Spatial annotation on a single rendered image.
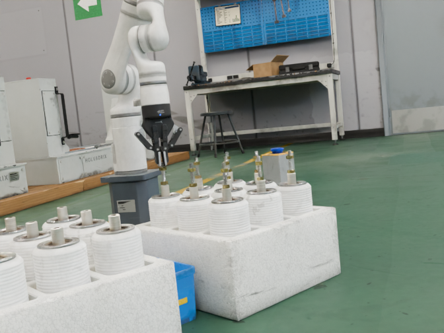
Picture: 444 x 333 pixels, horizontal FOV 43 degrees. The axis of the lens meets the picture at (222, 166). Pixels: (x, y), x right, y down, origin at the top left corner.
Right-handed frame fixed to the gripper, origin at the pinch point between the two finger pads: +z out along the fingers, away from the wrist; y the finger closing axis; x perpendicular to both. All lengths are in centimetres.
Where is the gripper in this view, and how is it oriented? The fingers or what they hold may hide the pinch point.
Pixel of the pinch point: (161, 158)
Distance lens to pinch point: 147.9
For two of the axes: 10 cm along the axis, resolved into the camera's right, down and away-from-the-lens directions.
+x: -3.4, -0.6, 9.4
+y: 9.3, -1.3, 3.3
